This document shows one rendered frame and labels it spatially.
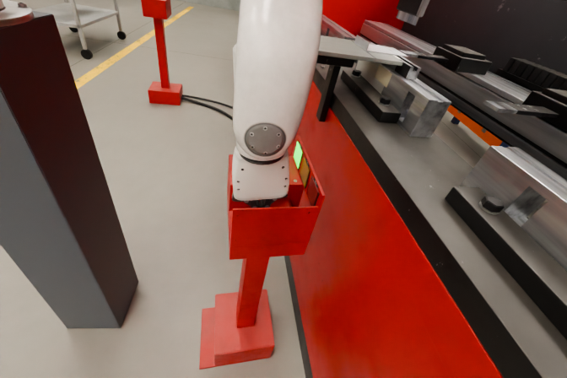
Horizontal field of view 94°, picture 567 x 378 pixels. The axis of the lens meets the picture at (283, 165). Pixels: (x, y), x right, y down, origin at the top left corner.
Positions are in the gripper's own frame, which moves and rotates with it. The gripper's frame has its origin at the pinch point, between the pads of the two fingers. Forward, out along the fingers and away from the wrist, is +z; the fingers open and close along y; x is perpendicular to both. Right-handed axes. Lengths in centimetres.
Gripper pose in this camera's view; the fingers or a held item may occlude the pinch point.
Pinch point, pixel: (259, 211)
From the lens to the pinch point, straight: 54.4
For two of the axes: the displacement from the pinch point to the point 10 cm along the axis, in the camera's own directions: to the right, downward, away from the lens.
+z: -0.8, 7.8, 6.2
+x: 1.8, 6.2, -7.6
